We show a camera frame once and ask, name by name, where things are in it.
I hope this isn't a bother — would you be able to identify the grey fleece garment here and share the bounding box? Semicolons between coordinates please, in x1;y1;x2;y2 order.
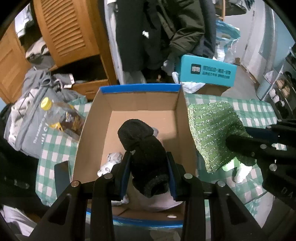
118;127;182;212

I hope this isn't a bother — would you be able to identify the white printed sock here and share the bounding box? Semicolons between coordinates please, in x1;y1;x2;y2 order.
97;152;123;177

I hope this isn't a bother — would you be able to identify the black fuzzy sock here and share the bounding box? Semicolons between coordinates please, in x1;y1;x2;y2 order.
117;119;169;198

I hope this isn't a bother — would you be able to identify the green sparkly knit cloth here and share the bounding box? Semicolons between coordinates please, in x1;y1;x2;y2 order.
188;101;256;173

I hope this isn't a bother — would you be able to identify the black phone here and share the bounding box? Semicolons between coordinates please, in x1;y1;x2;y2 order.
54;161;70;198

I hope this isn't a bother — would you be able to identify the shoe rack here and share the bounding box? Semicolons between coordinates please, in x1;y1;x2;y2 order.
263;45;295;119

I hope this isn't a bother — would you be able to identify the green checkered tablecloth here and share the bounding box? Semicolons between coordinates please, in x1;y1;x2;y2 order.
36;94;285;216

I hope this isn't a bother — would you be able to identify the light blue trash bin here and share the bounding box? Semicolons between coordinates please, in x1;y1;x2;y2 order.
256;78;272;100

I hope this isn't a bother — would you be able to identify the yellow cap plastic bottle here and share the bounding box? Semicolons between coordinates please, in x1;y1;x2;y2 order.
40;97;85;141

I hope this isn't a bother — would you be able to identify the blue cardboard box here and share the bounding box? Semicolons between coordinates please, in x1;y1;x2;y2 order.
73;84;197;228

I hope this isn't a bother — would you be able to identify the white plastic bag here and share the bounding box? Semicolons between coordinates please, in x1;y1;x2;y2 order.
171;72;205;94

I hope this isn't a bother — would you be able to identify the grey tote bag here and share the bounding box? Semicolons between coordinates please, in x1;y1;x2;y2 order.
3;85;80;159

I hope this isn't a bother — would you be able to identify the teal shoe box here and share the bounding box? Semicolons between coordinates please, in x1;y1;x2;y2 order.
176;55;237;87

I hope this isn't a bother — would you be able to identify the navy hanging jacket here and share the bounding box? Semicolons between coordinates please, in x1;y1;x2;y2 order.
195;0;216;59

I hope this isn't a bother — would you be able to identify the blue clear plastic bag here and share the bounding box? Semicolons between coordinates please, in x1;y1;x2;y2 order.
214;20;240;64

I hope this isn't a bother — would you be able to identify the grey clothes pile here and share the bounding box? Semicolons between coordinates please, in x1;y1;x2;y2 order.
22;38;75;94

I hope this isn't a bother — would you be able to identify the black hanging coat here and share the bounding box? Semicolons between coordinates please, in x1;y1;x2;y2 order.
116;0;169;72

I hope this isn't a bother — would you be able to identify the olive hanging jacket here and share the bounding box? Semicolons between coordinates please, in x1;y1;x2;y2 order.
143;1;205;60

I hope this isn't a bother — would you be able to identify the wooden louvered wardrobe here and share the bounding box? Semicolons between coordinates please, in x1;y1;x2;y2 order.
1;1;117;103

